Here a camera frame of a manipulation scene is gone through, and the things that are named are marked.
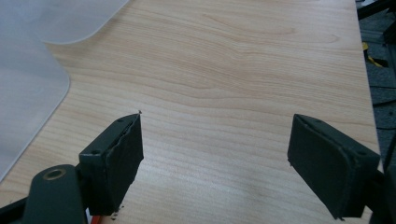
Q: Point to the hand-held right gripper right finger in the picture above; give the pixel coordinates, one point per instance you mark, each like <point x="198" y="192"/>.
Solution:
<point x="327" y="161"/>

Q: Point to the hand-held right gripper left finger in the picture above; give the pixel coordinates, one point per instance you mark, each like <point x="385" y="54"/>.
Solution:
<point x="115" y="168"/>

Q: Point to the translucent white plastic mat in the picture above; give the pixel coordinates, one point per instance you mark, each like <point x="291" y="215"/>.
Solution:
<point x="28" y="102"/>
<point x="71" y="18"/>

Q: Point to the black metal stand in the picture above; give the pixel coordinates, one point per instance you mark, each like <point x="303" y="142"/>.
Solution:
<point x="375" y="11"/>

